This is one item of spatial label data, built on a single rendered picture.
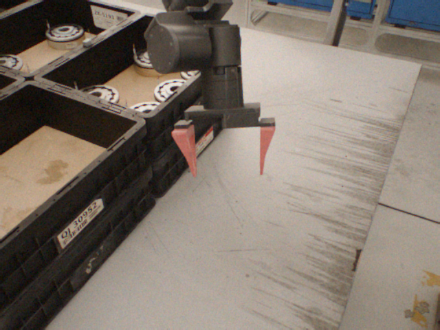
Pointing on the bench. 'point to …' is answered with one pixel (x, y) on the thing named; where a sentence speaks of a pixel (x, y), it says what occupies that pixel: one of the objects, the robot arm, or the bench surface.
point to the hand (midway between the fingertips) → (227, 169)
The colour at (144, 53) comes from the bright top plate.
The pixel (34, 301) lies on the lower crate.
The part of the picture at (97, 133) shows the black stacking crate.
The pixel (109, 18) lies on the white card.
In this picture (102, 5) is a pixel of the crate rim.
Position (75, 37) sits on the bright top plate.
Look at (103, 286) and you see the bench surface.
